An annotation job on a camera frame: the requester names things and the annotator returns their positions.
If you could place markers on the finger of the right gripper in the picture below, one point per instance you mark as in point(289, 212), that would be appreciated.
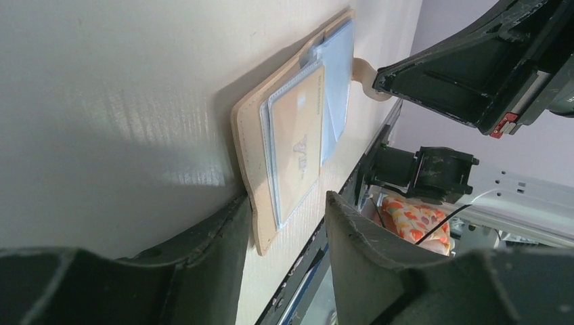
point(497, 74)

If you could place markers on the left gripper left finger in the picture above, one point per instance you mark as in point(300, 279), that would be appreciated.
point(192, 278)

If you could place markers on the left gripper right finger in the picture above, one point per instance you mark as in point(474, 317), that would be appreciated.
point(379, 278)

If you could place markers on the beige card holder wallet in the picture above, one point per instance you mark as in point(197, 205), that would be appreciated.
point(331, 46)

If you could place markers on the gold VIP card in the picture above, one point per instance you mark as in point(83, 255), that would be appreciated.
point(296, 117)

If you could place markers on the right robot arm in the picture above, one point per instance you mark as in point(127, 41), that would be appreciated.
point(521, 205)

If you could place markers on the orange patterned cloth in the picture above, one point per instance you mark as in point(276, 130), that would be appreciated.
point(411, 221)

